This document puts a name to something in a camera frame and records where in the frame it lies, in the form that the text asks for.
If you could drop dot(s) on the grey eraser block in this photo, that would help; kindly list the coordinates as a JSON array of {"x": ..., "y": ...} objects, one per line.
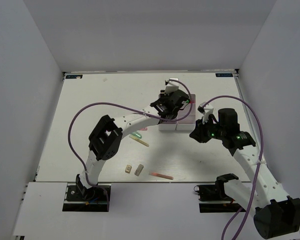
[{"x": 139, "y": 170}]

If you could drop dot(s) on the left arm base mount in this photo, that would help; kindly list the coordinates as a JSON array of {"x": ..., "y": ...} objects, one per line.
[{"x": 95, "y": 201}]

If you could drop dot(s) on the yellow marker pen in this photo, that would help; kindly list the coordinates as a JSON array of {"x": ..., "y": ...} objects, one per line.
[{"x": 139, "y": 140}]

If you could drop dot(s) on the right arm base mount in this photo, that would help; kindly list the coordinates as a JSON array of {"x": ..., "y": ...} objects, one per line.
[{"x": 211, "y": 202}]

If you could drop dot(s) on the left blue table label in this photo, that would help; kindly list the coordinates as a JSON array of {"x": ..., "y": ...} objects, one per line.
[{"x": 75, "y": 76}]

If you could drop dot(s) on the left white organizer bin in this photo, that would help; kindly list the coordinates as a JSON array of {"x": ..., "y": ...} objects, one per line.
[{"x": 167, "y": 125}]

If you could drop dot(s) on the right blue table label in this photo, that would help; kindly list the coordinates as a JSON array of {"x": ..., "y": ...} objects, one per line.
[{"x": 223, "y": 75}]

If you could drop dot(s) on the white organizer bin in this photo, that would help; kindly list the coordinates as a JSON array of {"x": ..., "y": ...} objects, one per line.
[
  {"x": 188, "y": 123},
  {"x": 167, "y": 125}
]

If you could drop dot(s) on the orange marker pen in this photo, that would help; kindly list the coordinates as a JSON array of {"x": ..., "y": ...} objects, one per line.
[{"x": 159, "y": 175}]

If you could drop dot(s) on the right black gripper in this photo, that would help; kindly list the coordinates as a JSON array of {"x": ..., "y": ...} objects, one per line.
[{"x": 199, "y": 134}]

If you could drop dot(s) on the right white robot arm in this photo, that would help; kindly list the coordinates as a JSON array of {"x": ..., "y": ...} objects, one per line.
[{"x": 274, "y": 212}]

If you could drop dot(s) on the green translucent tube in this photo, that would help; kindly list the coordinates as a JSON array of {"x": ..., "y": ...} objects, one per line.
[{"x": 136, "y": 135}]

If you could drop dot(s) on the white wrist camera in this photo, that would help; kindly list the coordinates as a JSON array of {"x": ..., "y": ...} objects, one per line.
[
  {"x": 205, "y": 109},
  {"x": 171, "y": 85}
]

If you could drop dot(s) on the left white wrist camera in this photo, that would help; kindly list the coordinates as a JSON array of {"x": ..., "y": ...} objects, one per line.
[{"x": 171, "y": 85}]

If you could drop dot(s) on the tan small eraser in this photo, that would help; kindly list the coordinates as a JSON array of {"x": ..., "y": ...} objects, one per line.
[{"x": 128, "y": 169}]

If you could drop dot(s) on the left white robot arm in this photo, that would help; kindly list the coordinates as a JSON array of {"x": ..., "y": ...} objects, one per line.
[{"x": 105, "y": 138}]

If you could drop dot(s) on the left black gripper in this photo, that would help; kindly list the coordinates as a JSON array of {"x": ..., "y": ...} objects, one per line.
[{"x": 162, "y": 97}]

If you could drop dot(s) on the blue table label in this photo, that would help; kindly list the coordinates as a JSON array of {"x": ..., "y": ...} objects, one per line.
[
  {"x": 223, "y": 75},
  {"x": 75, "y": 76}
]

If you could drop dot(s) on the right white organizer bin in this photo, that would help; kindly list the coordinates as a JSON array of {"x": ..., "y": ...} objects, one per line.
[{"x": 188, "y": 123}]

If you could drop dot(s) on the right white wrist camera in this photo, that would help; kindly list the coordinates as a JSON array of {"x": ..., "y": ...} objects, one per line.
[{"x": 205, "y": 109}]

